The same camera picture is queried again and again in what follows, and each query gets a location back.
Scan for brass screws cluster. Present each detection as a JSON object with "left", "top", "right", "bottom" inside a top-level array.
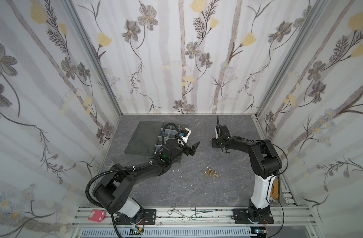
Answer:
[{"left": 201, "top": 167, "right": 219, "bottom": 178}]

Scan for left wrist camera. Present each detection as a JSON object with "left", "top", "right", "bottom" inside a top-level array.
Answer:
[{"left": 178, "top": 128, "right": 191, "bottom": 144}]

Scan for aluminium front rail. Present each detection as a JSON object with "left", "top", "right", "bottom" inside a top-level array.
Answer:
[{"left": 71, "top": 207, "right": 316, "bottom": 227}]

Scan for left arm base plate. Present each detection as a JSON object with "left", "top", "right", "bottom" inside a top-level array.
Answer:
[{"left": 114, "top": 209, "right": 157, "bottom": 225}]

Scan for green compartment organizer box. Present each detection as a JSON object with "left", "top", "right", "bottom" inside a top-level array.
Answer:
[{"left": 124, "top": 121, "right": 187, "bottom": 164}]

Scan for pink rectangular device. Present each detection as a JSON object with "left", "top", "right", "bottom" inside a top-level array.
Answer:
[{"left": 88, "top": 209, "right": 106, "bottom": 223}]

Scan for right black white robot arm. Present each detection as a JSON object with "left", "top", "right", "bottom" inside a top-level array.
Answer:
[{"left": 211, "top": 125, "right": 282, "bottom": 224}]

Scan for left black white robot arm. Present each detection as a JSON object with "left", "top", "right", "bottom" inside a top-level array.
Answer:
[{"left": 85, "top": 123, "right": 199, "bottom": 224}]

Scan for white vented cable duct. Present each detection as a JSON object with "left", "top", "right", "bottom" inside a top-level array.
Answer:
[{"left": 80, "top": 227, "right": 258, "bottom": 238}]

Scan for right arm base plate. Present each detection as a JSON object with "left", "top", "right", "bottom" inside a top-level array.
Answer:
[{"left": 232, "top": 206, "right": 274, "bottom": 225}]

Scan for surgical scissors on rail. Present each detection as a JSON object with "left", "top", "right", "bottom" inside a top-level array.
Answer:
[{"left": 167, "top": 207, "right": 214, "bottom": 221}]

